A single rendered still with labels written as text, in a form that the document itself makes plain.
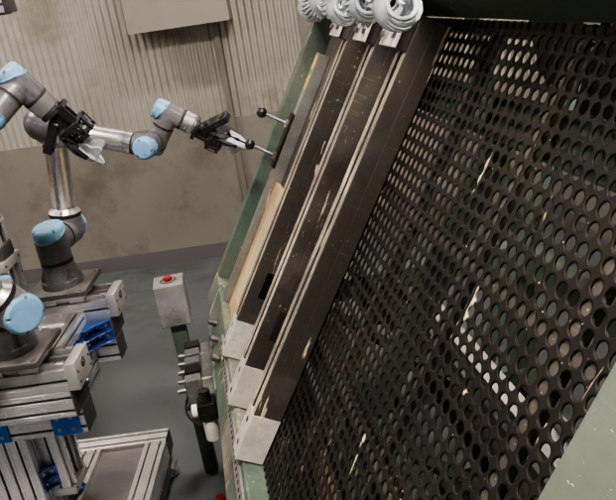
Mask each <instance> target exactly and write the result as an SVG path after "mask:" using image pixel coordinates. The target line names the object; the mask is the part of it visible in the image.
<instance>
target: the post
mask: <svg viewBox="0 0 616 500"><path fill-rule="evenodd" d="M171 331H172V335H173V339H174V343H175V348H176V352H177V356H178V359H179V354H183V353H185V342H187V341H190V340H189V335H188V331H187V327H186V324H184V325H179V326H174V327H171ZM184 361H185V359H184V358H183V359H179V362H184ZM193 425H194V429H195V433H196V437H197V441H198V446H199V450H200V454H201V458H202V462H203V467H204V471H205V473H211V472H215V471H218V461H217V456H216V452H215V448H214V443H213V442H211V441H208V440H207V439H206V435H205V430H204V426H198V425H196V424H193Z"/></svg>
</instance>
